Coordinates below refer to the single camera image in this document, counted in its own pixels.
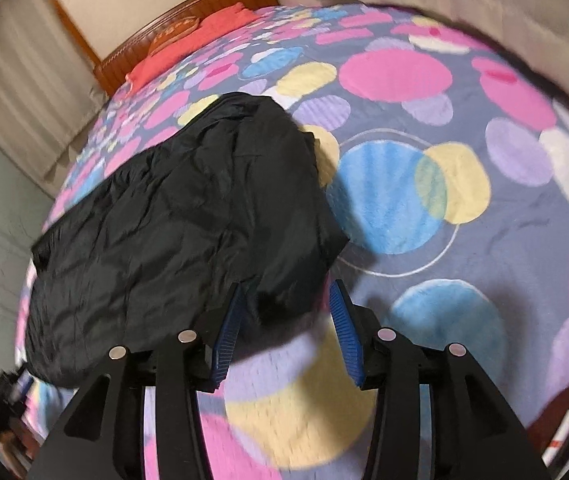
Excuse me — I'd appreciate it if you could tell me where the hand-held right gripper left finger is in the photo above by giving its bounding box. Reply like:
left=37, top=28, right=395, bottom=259
left=27, top=282, right=248, bottom=480

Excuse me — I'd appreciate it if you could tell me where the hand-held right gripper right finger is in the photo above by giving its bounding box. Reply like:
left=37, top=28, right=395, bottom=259
left=327, top=280, right=554, bottom=480

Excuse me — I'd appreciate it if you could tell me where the black puffer jacket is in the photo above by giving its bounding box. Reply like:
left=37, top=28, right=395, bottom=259
left=24, top=91, right=351, bottom=389

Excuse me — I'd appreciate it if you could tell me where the floral dotted bed blanket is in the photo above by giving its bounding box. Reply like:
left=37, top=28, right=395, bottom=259
left=17, top=2, right=569, bottom=480

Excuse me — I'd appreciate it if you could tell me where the white and black box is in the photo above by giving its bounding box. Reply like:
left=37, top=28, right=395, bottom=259
left=541, top=408, right=569, bottom=478

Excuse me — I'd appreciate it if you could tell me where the red pillow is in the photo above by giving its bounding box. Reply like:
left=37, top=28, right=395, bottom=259
left=125, top=2, right=258, bottom=86

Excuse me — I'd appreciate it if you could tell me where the wooden bed headboard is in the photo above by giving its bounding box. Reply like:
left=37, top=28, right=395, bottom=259
left=93, top=0, right=280, bottom=98

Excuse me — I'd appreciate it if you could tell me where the small orange cushion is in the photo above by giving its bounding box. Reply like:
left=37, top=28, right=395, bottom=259
left=147, top=16, right=201, bottom=54

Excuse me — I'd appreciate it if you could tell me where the tall wooden wall post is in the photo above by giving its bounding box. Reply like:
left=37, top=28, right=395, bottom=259
left=48, top=0, right=102, bottom=63

